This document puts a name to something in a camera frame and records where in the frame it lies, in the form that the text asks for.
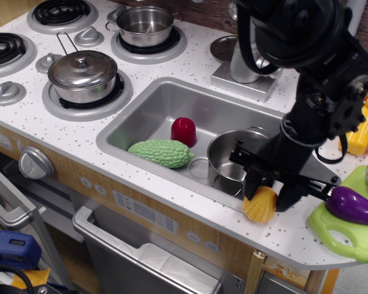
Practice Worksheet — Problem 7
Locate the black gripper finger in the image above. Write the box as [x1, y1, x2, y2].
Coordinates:
[277, 184, 307, 212]
[243, 167, 267, 200]

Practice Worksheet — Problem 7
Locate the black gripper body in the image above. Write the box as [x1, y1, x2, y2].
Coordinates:
[230, 138, 341, 200]

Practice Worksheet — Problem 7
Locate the yellow toy corn piece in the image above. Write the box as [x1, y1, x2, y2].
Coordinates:
[242, 186, 277, 224]

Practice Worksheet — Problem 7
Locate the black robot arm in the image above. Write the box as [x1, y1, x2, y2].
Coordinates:
[230, 1, 368, 212]

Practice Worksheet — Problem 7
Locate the steel pot in sink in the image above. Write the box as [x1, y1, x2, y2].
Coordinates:
[207, 126, 270, 199]

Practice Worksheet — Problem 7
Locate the grey toy sink basin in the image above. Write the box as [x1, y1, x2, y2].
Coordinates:
[96, 77, 284, 211]

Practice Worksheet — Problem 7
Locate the open steel pot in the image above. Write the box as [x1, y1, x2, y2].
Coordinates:
[105, 6, 183, 48]

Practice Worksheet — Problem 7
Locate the steel pot with lid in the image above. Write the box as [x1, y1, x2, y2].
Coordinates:
[47, 50, 118, 104]

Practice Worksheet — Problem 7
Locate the purple toy eggplant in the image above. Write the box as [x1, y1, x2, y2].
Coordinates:
[324, 186, 368, 225]

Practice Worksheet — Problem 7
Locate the yellow toy bell pepper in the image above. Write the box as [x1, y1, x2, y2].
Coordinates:
[346, 107, 368, 155]

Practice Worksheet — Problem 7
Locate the green plastic cutting board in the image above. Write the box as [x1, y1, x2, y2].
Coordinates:
[308, 165, 368, 263]

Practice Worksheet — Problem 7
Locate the red toy cup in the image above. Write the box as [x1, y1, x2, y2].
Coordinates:
[171, 117, 197, 148]

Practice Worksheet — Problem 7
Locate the green toy bitter gourd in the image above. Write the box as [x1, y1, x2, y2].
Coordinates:
[128, 139, 195, 168]

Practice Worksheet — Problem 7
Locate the silver toy faucet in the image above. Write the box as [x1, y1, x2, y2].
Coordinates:
[210, 0, 285, 103]

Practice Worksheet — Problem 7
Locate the round steel lid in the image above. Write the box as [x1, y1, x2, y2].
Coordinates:
[210, 35, 238, 62]

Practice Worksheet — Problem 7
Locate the silver dishwasher door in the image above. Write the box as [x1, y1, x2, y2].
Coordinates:
[72, 196, 246, 293]

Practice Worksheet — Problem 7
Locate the grey support pole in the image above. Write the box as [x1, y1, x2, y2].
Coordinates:
[347, 0, 367, 36]

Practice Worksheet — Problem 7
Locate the silver stove knob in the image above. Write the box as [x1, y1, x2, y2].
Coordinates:
[107, 5, 127, 22]
[74, 26, 104, 48]
[36, 53, 63, 74]
[0, 81, 26, 106]

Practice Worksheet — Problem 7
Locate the silver oven dial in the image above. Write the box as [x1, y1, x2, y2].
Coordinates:
[18, 146, 55, 179]

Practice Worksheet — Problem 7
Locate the blue clamp tool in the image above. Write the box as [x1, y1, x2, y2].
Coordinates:
[0, 230, 42, 270]

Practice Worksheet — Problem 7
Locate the black coil burner rear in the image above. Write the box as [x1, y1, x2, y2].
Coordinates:
[33, 0, 91, 25]

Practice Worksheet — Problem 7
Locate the black coil burner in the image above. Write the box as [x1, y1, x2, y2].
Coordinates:
[0, 33, 26, 66]
[33, 0, 91, 25]

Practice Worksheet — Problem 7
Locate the black coil burner left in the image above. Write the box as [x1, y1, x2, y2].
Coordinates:
[0, 33, 26, 66]

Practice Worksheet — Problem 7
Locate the silver oven door handle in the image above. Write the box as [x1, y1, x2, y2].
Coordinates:
[0, 159, 37, 230]

